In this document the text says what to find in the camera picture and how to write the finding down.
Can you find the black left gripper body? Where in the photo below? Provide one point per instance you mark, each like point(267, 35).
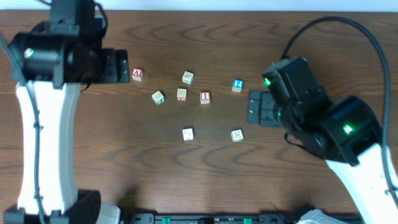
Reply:
point(116, 66)

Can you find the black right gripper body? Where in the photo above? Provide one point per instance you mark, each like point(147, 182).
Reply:
point(263, 107)

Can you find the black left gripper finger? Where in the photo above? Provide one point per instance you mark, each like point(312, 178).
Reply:
point(123, 73)
point(122, 56)

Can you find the red letter A block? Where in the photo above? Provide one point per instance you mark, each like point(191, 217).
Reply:
point(137, 74)

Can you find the blue number 2 block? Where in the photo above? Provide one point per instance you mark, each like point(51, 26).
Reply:
point(237, 85)

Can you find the red letter I block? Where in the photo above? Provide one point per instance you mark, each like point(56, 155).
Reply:
point(205, 97)

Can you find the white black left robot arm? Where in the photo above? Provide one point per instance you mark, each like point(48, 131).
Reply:
point(52, 64)

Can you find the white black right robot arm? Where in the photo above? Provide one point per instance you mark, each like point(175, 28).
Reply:
point(345, 133)

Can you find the wooden block green side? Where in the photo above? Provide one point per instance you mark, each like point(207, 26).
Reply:
point(237, 135)

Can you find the wooden block engraved zero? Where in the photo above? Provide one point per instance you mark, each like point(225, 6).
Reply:
point(158, 97)

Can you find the wooden block engraved five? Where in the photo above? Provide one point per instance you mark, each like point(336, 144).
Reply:
point(181, 94)

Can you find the wooden dragonfly picture block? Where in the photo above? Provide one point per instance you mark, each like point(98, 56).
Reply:
point(188, 77)

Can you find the white block blue engraving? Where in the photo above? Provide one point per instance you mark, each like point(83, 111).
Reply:
point(188, 134)

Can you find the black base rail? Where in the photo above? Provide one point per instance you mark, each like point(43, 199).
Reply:
point(149, 218)

